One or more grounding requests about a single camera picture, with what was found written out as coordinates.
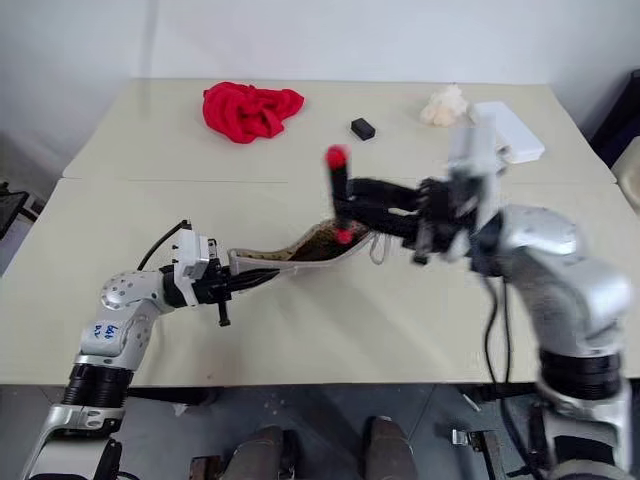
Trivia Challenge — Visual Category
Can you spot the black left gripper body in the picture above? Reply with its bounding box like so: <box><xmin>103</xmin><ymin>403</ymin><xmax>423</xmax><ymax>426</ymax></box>
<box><xmin>191</xmin><ymin>238</ymin><xmax>235</xmax><ymax>330</ymax></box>

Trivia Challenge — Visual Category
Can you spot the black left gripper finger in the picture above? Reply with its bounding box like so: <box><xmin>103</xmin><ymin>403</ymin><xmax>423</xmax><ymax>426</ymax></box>
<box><xmin>226</xmin><ymin>268</ymin><xmax>282</xmax><ymax>287</ymax></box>
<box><xmin>228</xmin><ymin>279</ymin><xmax>272</xmax><ymax>297</ymax></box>

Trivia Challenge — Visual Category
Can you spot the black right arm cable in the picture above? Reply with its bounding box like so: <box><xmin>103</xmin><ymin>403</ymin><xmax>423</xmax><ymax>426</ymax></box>
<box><xmin>480</xmin><ymin>273</ymin><xmax>547</xmax><ymax>480</ymax></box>

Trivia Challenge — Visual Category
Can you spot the crumpled white tissue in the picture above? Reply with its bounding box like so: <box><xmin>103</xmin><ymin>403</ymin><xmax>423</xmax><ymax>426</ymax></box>
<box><xmin>419</xmin><ymin>84</ymin><xmax>474</xmax><ymax>128</ymax></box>

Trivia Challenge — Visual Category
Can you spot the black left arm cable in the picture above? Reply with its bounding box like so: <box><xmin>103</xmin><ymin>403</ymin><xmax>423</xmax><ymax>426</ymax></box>
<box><xmin>136</xmin><ymin>217</ymin><xmax>194</xmax><ymax>272</ymax></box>

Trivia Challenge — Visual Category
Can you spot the black marker with red ends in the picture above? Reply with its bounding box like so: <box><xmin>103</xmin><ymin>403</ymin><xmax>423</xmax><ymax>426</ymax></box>
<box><xmin>323</xmin><ymin>144</ymin><xmax>355</xmax><ymax>245</ymax></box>

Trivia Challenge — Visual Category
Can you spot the white rectangular case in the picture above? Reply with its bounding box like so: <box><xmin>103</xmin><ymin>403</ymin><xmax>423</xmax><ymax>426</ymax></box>
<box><xmin>469</xmin><ymin>100</ymin><xmax>546</xmax><ymax>166</ymax></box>

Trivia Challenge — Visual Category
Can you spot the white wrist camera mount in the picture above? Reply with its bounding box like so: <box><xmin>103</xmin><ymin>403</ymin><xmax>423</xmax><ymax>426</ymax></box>
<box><xmin>171</xmin><ymin>229</ymin><xmax>220</xmax><ymax>282</ymax></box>
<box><xmin>446</xmin><ymin>112</ymin><xmax>507</xmax><ymax>202</ymax></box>

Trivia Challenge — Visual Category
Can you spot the silver metal clamp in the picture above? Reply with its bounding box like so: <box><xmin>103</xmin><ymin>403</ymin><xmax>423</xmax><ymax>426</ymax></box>
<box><xmin>450</xmin><ymin>427</ymin><xmax>502</xmax><ymax>480</ymax></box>

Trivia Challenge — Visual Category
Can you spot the grey checked zipper pouch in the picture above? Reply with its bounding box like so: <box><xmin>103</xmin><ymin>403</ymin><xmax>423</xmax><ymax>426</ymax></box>
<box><xmin>226</xmin><ymin>217</ymin><xmax>402</xmax><ymax>278</ymax></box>

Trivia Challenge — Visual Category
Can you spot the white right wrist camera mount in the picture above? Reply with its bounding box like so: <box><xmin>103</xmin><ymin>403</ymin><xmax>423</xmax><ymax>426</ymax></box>
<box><xmin>446</xmin><ymin>112</ymin><xmax>507</xmax><ymax>202</ymax></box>

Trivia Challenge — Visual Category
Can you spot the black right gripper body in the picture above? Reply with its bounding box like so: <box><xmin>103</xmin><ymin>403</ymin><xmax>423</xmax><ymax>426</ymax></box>
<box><xmin>411</xmin><ymin>173</ymin><xmax>485</xmax><ymax>267</ymax></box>

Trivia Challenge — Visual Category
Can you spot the dark rounded shape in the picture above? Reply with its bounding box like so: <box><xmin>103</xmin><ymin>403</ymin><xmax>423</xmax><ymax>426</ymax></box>
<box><xmin>230</xmin><ymin>425</ymin><xmax>287</xmax><ymax>480</ymax></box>
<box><xmin>360</xmin><ymin>415</ymin><xmax>420</xmax><ymax>480</ymax></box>

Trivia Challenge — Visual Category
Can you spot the small black box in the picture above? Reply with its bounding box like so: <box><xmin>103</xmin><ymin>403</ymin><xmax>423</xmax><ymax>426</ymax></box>
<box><xmin>349</xmin><ymin>116</ymin><xmax>378</xmax><ymax>142</ymax></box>

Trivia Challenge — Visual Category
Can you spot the black device on stand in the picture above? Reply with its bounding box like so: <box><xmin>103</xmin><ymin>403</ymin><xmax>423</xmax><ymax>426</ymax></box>
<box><xmin>0</xmin><ymin>176</ymin><xmax>45</xmax><ymax>240</ymax></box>

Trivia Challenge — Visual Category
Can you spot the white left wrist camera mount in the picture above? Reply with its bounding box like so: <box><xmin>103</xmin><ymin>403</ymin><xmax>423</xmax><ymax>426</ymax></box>
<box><xmin>171</xmin><ymin>229</ymin><xmax>220</xmax><ymax>282</ymax></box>

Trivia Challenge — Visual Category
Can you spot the crumpled red cloth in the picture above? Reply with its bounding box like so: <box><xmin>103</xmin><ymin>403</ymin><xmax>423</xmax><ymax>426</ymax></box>
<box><xmin>201</xmin><ymin>80</ymin><xmax>306</xmax><ymax>147</ymax></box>

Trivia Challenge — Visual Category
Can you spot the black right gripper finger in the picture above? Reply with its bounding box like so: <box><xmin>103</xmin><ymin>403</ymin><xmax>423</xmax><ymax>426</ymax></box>
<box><xmin>334</xmin><ymin>198</ymin><xmax>422</xmax><ymax>238</ymax></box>
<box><xmin>348</xmin><ymin>177</ymin><xmax>425</xmax><ymax>202</ymax></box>

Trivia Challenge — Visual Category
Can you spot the dark blue chair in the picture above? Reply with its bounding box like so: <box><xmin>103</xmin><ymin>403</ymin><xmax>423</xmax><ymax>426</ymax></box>
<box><xmin>588</xmin><ymin>67</ymin><xmax>640</xmax><ymax>204</ymax></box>

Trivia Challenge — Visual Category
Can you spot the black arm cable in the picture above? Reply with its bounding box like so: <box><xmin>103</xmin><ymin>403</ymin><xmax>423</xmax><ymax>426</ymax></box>
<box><xmin>136</xmin><ymin>217</ymin><xmax>194</xmax><ymax>272</ymax></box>
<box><xmin>480</xmin><ymin>273</ymin><xmax>547</xmax><ymax>480</ymax></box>

